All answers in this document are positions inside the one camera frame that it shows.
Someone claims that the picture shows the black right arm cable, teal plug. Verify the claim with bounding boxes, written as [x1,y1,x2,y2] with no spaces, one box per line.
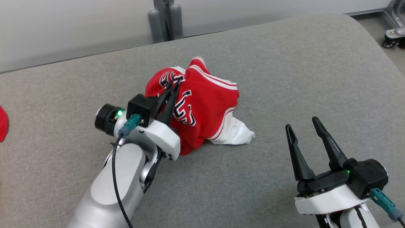
[369,187,405,228]

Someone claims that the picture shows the red white jersey shirt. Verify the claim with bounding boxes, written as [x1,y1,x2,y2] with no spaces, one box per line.
[145,57,256,156]

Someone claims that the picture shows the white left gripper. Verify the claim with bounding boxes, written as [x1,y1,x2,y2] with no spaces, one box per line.
[94,79,183,161]

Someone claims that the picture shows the grey partition post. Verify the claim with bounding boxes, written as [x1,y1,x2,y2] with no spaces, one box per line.
[148,0,184,44]

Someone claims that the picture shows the grey wheeled frame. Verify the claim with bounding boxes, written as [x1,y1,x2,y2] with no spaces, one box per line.
[381,0,405,49]

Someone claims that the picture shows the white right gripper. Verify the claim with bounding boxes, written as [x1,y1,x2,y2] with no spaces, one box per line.
[285,116,371,216]

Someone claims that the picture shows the red white shorts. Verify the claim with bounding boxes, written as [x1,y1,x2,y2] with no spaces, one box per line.
[0,106,9,142]

